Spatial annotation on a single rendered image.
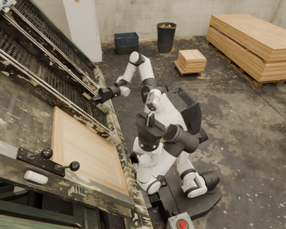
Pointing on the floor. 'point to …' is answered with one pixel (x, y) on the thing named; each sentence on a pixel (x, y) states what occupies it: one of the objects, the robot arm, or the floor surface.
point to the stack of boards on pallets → (254, 47)
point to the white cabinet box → (84, 27)
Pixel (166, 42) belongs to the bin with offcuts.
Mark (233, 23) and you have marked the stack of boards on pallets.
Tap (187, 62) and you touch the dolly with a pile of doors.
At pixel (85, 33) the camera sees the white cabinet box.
